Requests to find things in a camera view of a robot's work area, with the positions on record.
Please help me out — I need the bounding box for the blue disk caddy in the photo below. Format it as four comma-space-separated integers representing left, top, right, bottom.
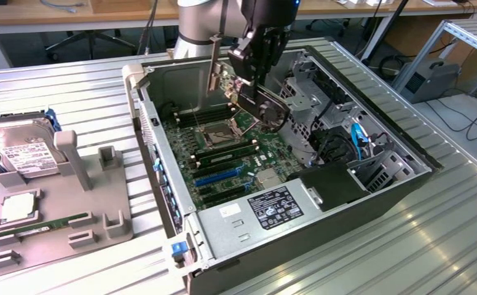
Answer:
0, 106, 63, 133

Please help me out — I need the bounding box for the silver socket cover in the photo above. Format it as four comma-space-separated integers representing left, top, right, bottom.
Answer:
229, 109, 261, 136

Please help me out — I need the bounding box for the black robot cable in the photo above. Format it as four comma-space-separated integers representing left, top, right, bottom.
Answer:
137, 0, 161, 56

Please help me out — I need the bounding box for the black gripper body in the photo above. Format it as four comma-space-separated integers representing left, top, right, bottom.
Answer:
240, 0, 301, 38

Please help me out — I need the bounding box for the grey power supply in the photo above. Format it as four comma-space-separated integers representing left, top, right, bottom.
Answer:
197, 179, 324, 259

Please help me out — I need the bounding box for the black plastic shroud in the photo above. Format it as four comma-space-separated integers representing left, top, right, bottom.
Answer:
297, 161, 371, 213

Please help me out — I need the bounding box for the black expansion slot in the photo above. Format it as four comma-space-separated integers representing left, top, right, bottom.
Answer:
192, 162, 240, 179
201, 186, 248, 203

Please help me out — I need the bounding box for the CPU socket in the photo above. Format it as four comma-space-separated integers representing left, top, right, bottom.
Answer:
197, 121, 244, 148

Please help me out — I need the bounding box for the green RAM stick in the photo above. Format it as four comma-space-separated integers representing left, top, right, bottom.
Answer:
199, 149, 256, 165
0, 214, 91, 239

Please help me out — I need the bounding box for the silver perforated disk bay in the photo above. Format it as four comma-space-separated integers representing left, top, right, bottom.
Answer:
347, 149, 431, 193

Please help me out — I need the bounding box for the wooden desk white frame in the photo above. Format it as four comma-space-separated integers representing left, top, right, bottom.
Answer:
0, 0, 183, 70
293, 0, 477, 61

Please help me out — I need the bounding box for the black office chair base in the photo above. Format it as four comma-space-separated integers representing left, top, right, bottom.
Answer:
44, 29, 137, 61

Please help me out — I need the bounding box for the light blue network cable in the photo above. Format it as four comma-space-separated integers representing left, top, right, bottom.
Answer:
40, 0, 87, 14

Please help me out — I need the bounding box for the black open PC case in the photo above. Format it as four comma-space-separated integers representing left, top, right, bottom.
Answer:
121, 44, 444, 295

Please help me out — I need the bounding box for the silver chipset heatsink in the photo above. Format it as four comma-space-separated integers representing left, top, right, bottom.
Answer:
257, 170, 284, 188

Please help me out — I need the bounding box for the green graphics card black cooler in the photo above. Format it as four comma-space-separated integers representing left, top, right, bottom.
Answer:
205, 33, 293, 133

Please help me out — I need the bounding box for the aluminium frame table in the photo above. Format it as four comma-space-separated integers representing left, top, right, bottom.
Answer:
404, 17, 477, 93

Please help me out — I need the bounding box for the grey box with handle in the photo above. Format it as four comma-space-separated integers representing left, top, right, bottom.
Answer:
392, 58, 464, 104

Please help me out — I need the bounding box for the blue expansion slot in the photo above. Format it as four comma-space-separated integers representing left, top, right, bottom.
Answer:
195, 170, 241, 187

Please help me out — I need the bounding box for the silver drive cage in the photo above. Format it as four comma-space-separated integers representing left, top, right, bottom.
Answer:
277, 75, 351, 130

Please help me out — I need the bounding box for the blue wire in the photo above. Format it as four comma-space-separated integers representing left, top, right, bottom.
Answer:
349, 122, 372, 161

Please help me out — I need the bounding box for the green motherboard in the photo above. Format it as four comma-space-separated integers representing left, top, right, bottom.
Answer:
163, 103, 305, 213

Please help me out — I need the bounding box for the silver CPU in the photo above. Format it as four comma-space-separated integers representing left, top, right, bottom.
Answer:
0, 194, 37, 224

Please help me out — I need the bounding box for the grey parts rack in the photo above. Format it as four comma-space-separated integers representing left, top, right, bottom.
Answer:
0, 130, 135, 279

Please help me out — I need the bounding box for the silver hard disk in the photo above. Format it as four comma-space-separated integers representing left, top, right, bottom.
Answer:
0, 118, 59, 179

